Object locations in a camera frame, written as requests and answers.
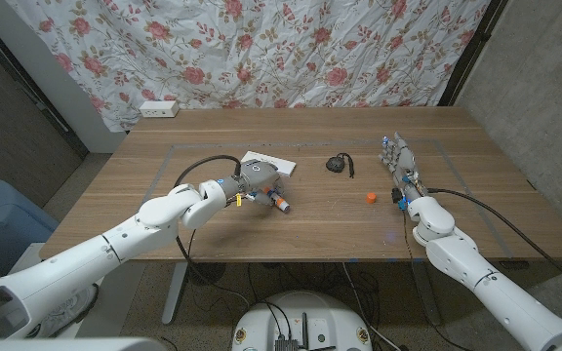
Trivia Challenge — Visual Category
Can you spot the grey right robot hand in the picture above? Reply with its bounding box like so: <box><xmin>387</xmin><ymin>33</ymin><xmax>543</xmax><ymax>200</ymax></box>
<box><xmin>378</xmin><ymin>131</ymin><xmax>423</xmax><ymax>204</ymax></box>

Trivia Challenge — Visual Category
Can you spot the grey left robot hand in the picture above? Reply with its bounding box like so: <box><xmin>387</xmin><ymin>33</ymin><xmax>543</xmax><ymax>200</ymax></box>
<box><xmin>231</xmin><ymin>159</ymin><xmax>282</xmax><ymax>209</ymax></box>

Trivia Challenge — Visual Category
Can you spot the orange blue white glue stick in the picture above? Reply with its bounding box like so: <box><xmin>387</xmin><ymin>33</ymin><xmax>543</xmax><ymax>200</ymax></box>
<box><xmin>261</xmin><ymin>187</ymin><xmax>291</xmax><ymax>214</ymax></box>

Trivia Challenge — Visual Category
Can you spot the flat white cardboard box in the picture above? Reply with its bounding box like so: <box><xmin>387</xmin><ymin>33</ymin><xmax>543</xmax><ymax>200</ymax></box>
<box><xmin>240</xmin><ymin>150</ymin><xmax>298</xmax><ymax>177</ymax></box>

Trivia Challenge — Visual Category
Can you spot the white power strip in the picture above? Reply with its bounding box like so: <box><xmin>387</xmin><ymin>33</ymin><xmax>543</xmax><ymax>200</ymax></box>
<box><xmin>139</xmin><ymin>99</ymin><xmax>180</xmax><ymax>119</ymax></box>

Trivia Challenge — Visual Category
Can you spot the floral backdrop cloth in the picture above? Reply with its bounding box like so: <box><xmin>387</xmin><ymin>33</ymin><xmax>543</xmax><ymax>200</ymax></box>
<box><xmin>5</xmin><ymin>0</ymin><xmax>492</xmax><ymax>133</ymax></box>

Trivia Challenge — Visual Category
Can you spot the black backdrop stand pole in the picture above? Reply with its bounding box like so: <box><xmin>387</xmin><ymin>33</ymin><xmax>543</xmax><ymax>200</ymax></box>
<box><xmin>437</xmin><ymin>0</ymin><xmax>509</xmax><ymax>107</ymax></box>

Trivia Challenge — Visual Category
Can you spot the grey table leg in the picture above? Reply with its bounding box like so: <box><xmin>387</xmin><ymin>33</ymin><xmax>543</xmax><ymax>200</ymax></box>
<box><xmin>410</xmin><ymin>260</ymin><xmax>443</xmax><ymax>327</ymax></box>

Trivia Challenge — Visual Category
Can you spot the white table leg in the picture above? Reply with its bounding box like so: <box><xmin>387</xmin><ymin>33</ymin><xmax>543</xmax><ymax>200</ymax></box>
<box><xmin>161</xmin><ymin>261</ymin><xmax>189</xmax><ymax>326</ymax></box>

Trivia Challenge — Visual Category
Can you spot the white robot torso base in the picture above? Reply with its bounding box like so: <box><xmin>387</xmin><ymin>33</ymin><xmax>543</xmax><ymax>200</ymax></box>
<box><xmin>231</xmin><ymin>291</ymin><xmax>374</xmax><ymax>351</ymax></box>

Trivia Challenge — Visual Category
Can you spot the blue plastic bin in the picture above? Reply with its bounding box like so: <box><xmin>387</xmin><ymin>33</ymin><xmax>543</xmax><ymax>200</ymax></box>
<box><xmin>0</xmin><ymin>178</ymin><xmax>60</xmax><ymax>277</ymax></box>

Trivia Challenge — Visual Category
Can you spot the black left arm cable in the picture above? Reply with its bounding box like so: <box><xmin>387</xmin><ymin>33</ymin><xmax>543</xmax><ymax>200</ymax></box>
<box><xmin>173</xmin><ymin>154</ymin><xmax>253</xmax><ymax>307</ymax></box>

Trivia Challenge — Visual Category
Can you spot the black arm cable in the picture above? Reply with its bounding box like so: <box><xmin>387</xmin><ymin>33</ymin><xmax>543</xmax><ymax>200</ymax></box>
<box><xmin>426</xmin><ymin>187</ymin><xmax>562</xmax><ymax>297</ymax></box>
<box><xmin>173</xmin><ymin>154</ymin><xmax>253</xmax><ymax>307</ymax></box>

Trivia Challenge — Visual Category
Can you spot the black round case with strap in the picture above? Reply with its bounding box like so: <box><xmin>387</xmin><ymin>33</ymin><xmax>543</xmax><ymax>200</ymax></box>
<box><xmin>325</xmin><ymin>152</ymin><xmax>356</xmax><ymax>179</ymax></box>

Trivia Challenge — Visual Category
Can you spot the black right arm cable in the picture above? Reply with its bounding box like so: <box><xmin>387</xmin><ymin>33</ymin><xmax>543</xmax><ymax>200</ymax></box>
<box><xmin>426</xmin><ymin>187</ymin><xmax>562</xmax><ymax>297</ymax></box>

